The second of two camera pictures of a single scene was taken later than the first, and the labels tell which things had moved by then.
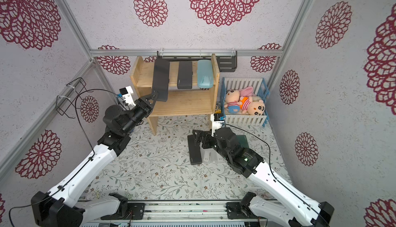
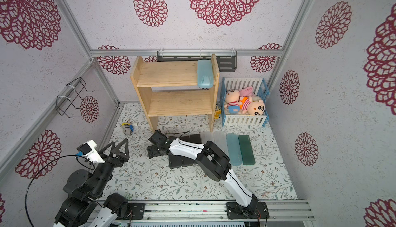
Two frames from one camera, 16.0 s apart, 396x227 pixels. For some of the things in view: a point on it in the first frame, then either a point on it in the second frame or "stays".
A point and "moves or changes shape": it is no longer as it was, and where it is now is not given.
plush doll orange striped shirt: x=248 y=106 stays
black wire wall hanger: x=71 y=92 stays
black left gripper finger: x=151 y=99 -> x=112 y=145
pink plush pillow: x=248 y=91 stays
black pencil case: x=161 y=81 moves or changes shape
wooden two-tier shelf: x=195 y=101 stays
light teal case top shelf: x=204 y=75 stays
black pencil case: x=185 y=75 -> x=177 y=161
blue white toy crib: x=260 y=88 stays
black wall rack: x=228 y=59 stays
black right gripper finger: x=208 y=141 -> x=153 y=151
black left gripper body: x=144 y=110 -> x=116 y=162
